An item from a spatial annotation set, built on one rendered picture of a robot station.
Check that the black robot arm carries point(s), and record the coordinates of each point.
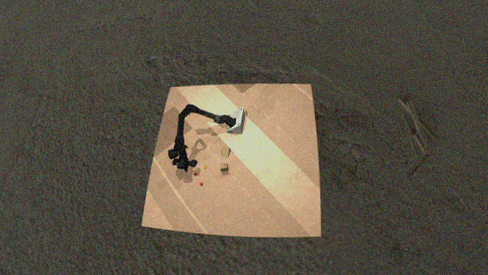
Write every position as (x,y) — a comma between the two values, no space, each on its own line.
(180,147)

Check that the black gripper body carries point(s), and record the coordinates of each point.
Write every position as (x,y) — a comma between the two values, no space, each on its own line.
(192,162)

